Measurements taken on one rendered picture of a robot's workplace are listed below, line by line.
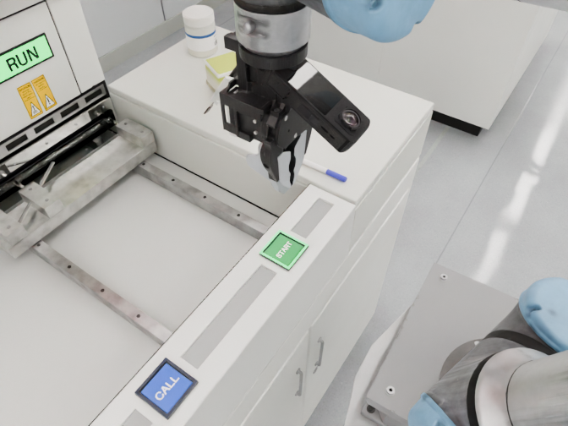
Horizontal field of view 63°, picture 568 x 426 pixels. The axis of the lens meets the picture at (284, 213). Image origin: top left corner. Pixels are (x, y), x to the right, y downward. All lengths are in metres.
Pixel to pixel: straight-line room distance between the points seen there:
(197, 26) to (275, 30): 0.68
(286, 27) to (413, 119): 0.58
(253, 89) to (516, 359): 0.37
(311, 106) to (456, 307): 0.45
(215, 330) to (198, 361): 0.05
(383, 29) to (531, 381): 0.29
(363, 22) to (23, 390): 0.73
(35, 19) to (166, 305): 0.56
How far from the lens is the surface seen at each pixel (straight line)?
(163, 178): 1.03
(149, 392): 0.64
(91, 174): 1.04
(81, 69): 1.08
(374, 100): 1.03
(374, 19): 0.35
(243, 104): 0.52
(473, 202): 2.27
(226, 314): 0.68
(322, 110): 0.49
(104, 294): 0.87
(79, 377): 0.84
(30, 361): 0.89
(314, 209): 0.79
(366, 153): 0.89
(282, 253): 0.72
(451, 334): 0.78
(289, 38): 0.46
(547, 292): 0.58
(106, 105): 1.13
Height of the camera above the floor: 1.54
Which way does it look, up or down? 49 degrees down
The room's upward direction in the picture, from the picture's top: straight up
